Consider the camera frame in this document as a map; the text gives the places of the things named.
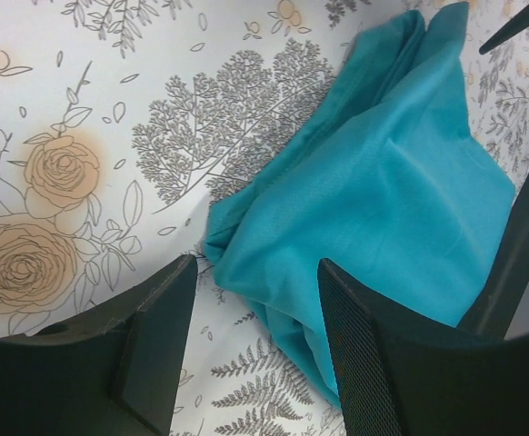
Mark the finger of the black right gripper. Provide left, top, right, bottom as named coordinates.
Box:
left=479, top=4, right=529, bottom=55
left=458, top=174, right=529, bottom=339

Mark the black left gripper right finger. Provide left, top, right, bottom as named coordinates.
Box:
left=317, top=259, right=529, bottom=435

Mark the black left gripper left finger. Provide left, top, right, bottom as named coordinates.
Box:
left=0, top=254, right=197, bottom=435

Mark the teal t shirt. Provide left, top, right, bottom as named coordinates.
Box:
left=205, top=2, right=514, bottom=405

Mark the floral patterned table mat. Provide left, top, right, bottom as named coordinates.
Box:
left=0, top=1, right=529, bottom=435

